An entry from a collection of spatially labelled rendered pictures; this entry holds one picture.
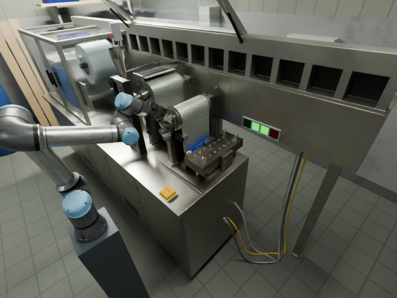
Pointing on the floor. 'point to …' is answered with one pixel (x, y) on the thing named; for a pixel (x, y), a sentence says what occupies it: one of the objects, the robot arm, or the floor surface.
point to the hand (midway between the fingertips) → (169, 123)
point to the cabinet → (124, 185)
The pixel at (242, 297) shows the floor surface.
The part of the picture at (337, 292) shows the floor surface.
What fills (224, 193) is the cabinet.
